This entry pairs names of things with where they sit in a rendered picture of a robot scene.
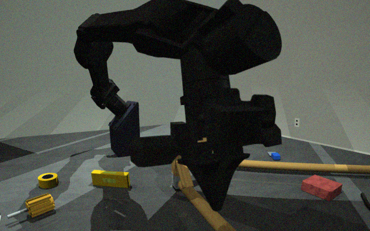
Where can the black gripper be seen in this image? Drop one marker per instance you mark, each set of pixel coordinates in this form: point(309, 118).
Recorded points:
point(212, 165)

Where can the yellow ring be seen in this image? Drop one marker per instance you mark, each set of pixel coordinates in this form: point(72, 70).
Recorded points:
point(48, 180)

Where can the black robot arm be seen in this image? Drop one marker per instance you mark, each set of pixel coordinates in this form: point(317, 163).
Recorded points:
point(210, 43)

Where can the yellow rectangular block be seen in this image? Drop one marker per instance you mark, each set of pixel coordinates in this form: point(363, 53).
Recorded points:
point(110, 178)

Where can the red rectangular block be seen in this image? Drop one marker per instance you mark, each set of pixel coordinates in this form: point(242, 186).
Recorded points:
point(321, 187)

